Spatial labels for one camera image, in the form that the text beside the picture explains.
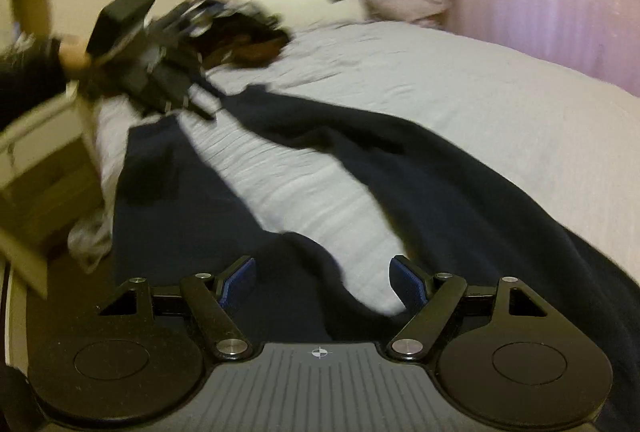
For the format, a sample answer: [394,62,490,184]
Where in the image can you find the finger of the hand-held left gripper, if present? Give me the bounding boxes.
[187,80,226,120]
[150,0,228,36]

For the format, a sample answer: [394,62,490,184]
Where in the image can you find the person's left forearm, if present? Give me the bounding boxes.
[0,35,96,129]

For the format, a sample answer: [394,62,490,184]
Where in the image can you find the white pillow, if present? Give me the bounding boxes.
[240,0,336,30]
[330,0,369,21]

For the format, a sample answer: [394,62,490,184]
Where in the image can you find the bed with light grey sheet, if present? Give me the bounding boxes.
[67,0,640,318]

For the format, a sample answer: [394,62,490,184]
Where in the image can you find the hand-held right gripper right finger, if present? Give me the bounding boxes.
[389,255,551,361]

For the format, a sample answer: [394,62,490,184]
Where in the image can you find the beige wooden nightstand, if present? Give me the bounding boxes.
[0,82,104,299]

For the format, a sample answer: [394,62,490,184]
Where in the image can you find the dark navy pants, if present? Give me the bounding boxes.
[112,82,640,413]

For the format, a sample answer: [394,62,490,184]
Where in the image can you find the pile of dark clothes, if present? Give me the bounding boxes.
[192,7,294,68]

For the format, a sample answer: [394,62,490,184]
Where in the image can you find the crumpled grey cloth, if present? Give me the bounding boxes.
[67,206,114,274]

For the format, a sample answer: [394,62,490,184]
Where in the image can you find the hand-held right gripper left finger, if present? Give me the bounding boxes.
[97,256,258,361]

